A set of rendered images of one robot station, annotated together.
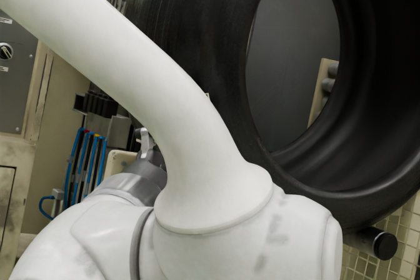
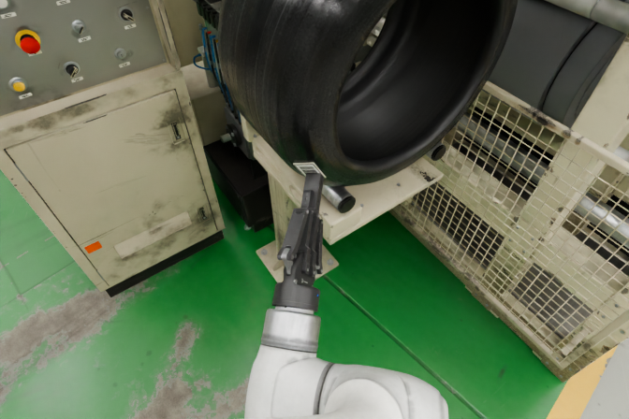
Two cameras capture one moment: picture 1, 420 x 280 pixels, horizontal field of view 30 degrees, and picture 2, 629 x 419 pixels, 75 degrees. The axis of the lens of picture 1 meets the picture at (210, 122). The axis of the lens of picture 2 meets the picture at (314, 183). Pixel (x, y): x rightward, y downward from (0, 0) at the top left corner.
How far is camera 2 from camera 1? 0.73 m
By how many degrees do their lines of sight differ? 45
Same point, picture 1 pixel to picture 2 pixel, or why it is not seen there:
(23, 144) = (172, 73)
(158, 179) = (305, 300)
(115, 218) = (298, 406)
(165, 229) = not seen: outside the picture
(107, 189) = (278, 341)
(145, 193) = (303, 331)
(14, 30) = not seen: outside the picture
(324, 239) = not seen: outside the picture
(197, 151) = not seen: outside the picture
